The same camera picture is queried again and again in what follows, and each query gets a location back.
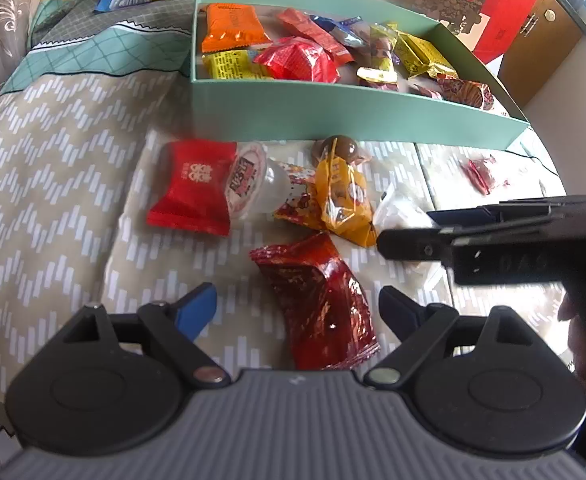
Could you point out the brown wooden cabinet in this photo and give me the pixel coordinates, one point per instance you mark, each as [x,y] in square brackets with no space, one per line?
[538,60]

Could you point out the dark red foil packet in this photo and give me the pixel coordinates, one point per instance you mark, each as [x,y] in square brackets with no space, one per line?
[318,300]

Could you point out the bright red crinkled snack packet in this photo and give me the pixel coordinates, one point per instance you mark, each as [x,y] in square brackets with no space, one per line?
[295,60]

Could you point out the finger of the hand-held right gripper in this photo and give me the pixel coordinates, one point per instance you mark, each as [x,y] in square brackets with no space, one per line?
[463,216]
[413,245]

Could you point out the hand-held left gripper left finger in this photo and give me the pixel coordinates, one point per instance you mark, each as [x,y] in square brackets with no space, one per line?
[195,305]

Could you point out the clear jelly cup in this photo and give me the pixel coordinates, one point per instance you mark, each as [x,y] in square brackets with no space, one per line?
[248,180]

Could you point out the small red wrapped candy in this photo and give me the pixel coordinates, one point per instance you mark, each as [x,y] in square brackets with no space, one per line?
[480,175]

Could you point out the long orange red snack packet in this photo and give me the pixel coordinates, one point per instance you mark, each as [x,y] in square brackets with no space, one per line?
[305,27]

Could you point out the red square snack packet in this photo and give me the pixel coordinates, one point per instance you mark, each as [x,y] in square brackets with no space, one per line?
[190,190]

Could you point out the small dark red candy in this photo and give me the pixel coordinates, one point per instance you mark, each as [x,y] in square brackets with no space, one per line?
[425,91]

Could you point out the brown chocolate egg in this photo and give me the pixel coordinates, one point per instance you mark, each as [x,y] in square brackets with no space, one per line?
[343,149]

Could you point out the green cardboard box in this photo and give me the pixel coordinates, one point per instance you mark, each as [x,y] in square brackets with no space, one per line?
[323,110]

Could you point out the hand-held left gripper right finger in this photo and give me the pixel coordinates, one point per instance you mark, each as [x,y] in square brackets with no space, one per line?
[398,310]

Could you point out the red yellow candy packet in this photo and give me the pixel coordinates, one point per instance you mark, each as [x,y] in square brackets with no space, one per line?
[382,45]

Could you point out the white translucent snack packet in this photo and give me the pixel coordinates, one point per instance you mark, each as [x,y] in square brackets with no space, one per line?
[403,212]

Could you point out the orange red twisted snack packet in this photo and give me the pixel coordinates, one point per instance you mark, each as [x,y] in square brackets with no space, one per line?
[465,91]

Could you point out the yellow black-striped snack packet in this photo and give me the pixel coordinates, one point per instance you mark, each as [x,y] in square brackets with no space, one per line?
[420,55]

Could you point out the blue white snack packet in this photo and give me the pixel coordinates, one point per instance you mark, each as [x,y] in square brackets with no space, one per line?
[345,27]

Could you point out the yellow orange snack packet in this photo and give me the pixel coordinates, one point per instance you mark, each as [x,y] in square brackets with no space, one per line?
[343,205]

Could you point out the grey teal patterned quilt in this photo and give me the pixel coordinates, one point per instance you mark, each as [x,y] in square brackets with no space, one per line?
[48,185]

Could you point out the small yellow brown packet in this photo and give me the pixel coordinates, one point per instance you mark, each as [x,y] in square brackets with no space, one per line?
[375,77]

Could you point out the red white cartoon packet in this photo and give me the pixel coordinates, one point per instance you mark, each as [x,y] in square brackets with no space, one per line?
[298,205]

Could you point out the small yellow snack packet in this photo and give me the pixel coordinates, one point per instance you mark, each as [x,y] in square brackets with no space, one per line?
[230,65]

